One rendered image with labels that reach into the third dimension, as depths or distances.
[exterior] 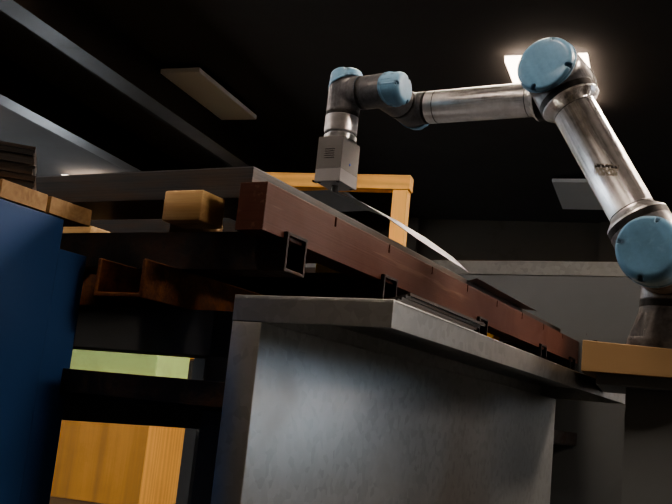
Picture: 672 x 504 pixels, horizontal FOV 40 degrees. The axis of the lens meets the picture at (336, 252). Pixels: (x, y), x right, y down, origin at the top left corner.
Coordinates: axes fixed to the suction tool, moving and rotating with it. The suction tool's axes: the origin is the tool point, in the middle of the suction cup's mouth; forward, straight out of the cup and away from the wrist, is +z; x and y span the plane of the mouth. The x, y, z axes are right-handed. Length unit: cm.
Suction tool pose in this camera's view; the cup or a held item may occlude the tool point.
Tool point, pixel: (333, 206)
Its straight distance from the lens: 203.6
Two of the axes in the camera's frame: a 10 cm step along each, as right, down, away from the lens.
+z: -1.0, 9.8, -1.8
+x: 8.9, 0.0, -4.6
